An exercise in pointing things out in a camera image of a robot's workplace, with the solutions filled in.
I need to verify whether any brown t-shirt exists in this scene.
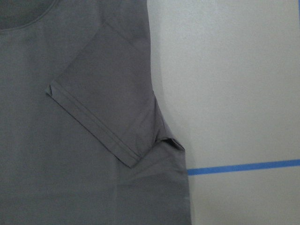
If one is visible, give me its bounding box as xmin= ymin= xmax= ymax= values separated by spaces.
xmin=0 ymin=0 xmax=191 ymax=225

